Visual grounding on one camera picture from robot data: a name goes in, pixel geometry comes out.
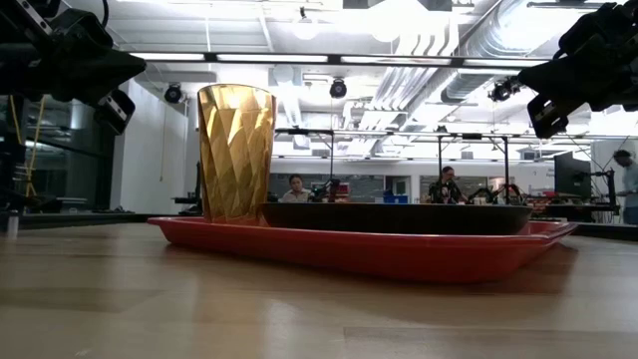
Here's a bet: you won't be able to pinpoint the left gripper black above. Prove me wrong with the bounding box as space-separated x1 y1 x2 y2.
0 0 148 137

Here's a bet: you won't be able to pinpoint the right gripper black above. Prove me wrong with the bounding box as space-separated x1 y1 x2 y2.
516 1 638 140

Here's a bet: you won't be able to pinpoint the amber faceted plastic cup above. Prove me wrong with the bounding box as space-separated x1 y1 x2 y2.
196 83 277 225

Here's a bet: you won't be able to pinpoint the dark grey plate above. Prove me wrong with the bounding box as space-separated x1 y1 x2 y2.
257 201 533 236

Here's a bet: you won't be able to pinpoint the red plastic tray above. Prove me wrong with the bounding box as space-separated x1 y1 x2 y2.
147 214 579 285

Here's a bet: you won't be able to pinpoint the black ceiling spotlight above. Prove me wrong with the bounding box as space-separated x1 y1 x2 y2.
328 78 349 100
486 75 523 104
162 83 183 105

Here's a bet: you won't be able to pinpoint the LED light strip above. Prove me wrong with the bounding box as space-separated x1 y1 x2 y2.
130 52 205 62
340 55 453 66
216 53 329 64
463 58 549 69

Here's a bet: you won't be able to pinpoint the black computer monitor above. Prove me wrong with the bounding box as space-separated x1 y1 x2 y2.
553 152 593 200

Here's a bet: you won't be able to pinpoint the dark glass partition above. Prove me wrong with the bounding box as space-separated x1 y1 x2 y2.
0 94 122 215

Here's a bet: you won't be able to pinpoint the background black robot arms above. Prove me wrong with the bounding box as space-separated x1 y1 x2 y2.
468 182 524 205

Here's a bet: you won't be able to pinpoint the person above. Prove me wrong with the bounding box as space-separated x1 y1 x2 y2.
428 166 470 204
278 174 315 203
611 149 638 225

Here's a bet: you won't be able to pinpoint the black robot cell frame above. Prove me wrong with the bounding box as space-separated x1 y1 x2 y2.
273 128 335 200
437 133 510 205

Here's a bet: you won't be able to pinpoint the silver ventilation duct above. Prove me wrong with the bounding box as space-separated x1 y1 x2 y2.
441 0 554 104

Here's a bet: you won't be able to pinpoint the yellow cable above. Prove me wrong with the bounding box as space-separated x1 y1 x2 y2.
8 95 24 147
23 97 47 198

